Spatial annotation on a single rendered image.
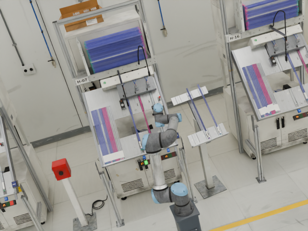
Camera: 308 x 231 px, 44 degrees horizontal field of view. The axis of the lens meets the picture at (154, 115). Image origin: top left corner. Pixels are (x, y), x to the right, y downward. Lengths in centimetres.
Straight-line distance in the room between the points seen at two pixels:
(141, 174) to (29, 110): 206
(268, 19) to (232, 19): 33
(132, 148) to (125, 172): 50
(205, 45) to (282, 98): 187
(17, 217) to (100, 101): 146
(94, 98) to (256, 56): 157
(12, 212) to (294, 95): 291
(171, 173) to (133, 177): 40
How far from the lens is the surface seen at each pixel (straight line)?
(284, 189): 387
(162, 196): 284
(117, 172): 380
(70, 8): 376
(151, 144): 270
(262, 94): 360
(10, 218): 414
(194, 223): 300
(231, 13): 376
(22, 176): 388
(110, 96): 350
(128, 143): 338
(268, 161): 418
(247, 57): 372
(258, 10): 365
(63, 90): 514
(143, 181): 391
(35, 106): 526
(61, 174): 352
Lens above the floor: 262
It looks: 29 degrees down
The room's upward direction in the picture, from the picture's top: 14 degrees counter-clockwise
